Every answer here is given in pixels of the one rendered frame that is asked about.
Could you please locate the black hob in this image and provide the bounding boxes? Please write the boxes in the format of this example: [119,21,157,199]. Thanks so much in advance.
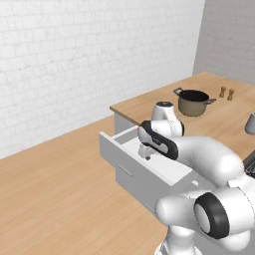
[242,154,255,179]

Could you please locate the white counter cabinet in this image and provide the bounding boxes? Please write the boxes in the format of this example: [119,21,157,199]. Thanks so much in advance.
[113,112,139,135]

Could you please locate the grey rounded vessel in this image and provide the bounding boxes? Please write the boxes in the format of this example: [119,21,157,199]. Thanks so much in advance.
[244,112,255,135]

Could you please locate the silver drawer handle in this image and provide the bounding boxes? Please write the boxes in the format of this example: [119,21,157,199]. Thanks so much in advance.
[118,163,134,178]

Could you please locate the white open drawer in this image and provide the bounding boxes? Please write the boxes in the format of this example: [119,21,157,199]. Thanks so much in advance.
[99,125,209,204]

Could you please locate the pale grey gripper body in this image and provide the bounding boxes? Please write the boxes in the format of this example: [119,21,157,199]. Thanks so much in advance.
[137,143,157,161]

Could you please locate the dark pot with handles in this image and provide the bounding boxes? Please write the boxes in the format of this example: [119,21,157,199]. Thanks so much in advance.
[172,87,217,118]

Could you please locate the white closed drawer front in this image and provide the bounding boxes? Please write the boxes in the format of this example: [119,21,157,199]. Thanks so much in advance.
[114,164,161,215]

